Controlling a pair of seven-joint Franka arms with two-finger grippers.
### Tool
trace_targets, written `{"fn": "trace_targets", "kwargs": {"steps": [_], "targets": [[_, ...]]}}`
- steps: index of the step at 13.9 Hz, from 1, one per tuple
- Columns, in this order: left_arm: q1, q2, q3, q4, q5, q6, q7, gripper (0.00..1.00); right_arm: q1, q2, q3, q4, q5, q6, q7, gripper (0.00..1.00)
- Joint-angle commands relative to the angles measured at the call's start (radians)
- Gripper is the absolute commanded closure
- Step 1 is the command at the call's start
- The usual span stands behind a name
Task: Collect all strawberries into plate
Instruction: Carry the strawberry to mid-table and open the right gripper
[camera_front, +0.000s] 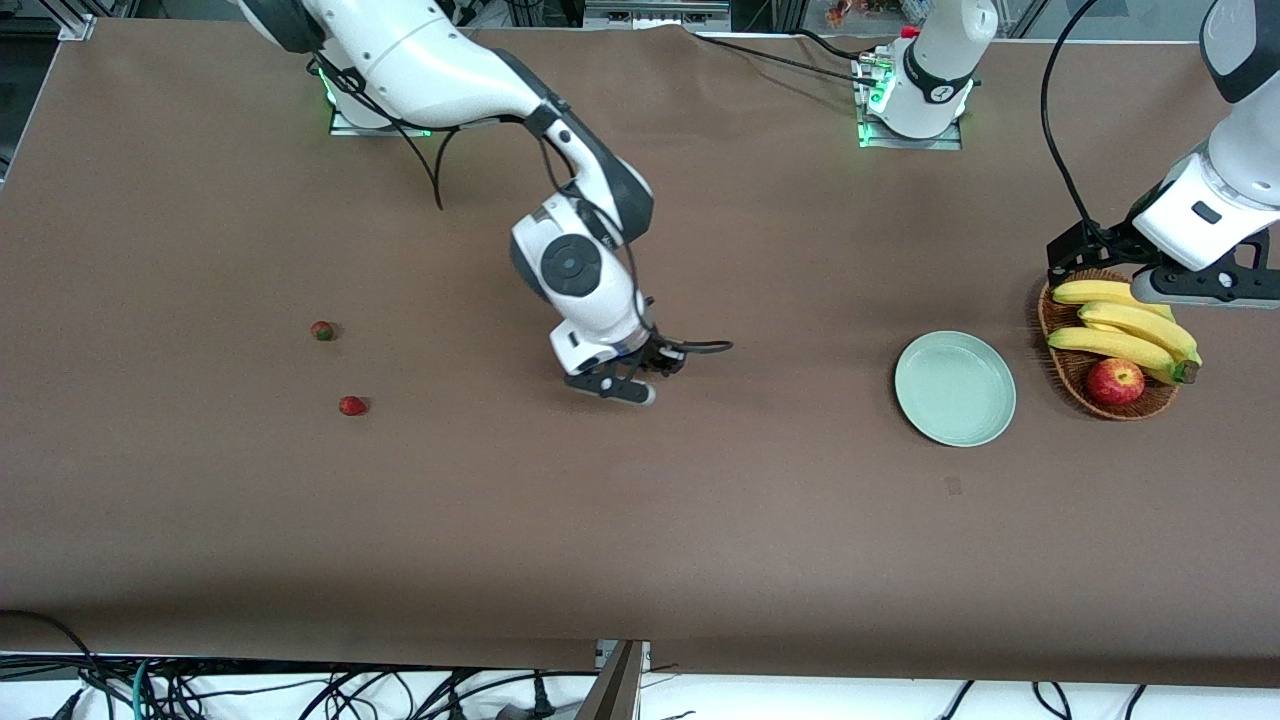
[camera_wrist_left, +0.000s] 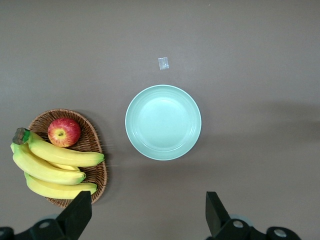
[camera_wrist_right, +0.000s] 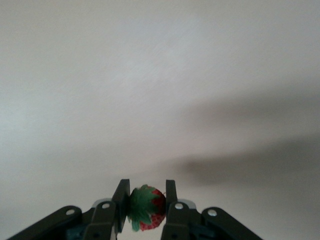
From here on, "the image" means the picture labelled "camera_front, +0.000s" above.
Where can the brown table cover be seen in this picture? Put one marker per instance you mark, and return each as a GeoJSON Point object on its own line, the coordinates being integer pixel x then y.
{"type": "Point", "coordinates": [640, 500]}

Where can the colourful small objects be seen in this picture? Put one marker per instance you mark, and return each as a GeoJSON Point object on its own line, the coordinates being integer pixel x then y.
{"type": "Point", "coordinates": [840, 12]}

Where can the small red strawberry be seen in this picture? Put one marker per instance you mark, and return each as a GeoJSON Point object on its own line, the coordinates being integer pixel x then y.
{"type": "Point", "coordinates": [352, 405]}
{"type": "Point", "coordinates": [321, 330]}

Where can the grey equipment box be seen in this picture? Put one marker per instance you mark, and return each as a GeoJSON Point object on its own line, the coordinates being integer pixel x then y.
{"type": "Point", "coordinates": [650, 15]}

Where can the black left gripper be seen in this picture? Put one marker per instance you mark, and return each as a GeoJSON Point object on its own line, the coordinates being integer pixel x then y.
{"type": "Point", "coordinates": [1110, 243]}

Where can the pale green round plate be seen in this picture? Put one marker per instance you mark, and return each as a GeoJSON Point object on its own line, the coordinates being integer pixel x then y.
{"type": "Point", "coordinates": [955, 390]}

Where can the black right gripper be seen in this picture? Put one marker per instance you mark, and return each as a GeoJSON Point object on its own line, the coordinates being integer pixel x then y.
{"type": "Point", "coordinates": [655, 355]}

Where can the yellow banana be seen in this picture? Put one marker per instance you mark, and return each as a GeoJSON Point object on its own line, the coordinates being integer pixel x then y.
{"type": "Point", "coordinates": [1110, 343]}
{"type": "Point", "coordinates": [1100, 291]}
{"type": "Point", "coordinates": [1140, 322]}

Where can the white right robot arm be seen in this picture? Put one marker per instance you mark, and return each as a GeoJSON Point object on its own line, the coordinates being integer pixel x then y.
{"type": "Point", "coordinates": [420, 60]}

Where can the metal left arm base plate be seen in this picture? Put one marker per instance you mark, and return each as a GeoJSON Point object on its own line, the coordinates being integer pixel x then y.
{"type": "Point", "coordinates": [900, 143]}

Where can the brown wicker basket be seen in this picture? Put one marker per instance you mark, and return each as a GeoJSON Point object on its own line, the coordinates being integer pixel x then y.
{"type": "Point", "coordinates": [1075, 375]}

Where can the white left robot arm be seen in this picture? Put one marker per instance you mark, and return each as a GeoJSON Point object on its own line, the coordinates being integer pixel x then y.
{"type": "Point", "coordinates": [940, 60]}

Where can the brown grey table post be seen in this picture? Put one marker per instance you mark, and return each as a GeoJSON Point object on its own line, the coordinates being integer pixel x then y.
{"type": "Point", "coordinates": [615, 690]}

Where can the aluminium frame profile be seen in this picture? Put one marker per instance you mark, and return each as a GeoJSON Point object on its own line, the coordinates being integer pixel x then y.
{"type": "Point", "coordinates": [75, 22]}

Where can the red apple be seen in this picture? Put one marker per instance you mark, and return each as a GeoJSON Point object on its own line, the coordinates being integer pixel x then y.
{"type": "Point", "coordinates": [1115, 383]}

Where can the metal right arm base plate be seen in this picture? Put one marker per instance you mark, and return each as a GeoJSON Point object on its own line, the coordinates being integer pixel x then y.
{"type": "Point", "coordinates": [345, 125]}

